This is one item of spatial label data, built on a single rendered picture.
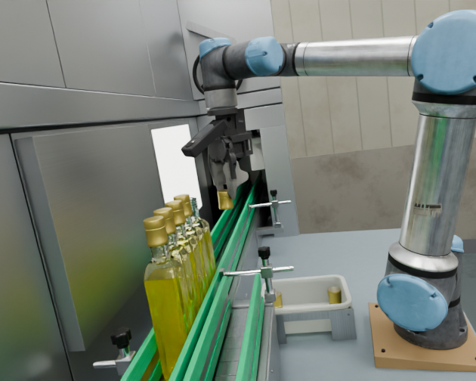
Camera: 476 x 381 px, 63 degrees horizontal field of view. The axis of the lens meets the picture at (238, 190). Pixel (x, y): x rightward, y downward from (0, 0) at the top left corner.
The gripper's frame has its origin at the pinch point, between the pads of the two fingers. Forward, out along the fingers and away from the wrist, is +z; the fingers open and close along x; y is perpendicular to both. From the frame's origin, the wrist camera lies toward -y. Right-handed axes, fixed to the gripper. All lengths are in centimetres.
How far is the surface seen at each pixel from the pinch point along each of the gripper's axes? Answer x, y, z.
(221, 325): -16.2, -15.7, 21.5
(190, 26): 63, 36, -54
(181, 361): -28.0, -30.3, 15.8
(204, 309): -17.0, -19.3, 16.2
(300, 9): 143, 186, -89
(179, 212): -11.0, -18.4, -1.5
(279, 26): 156, 176, -80
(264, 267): -12.9, -0.5, 15.6
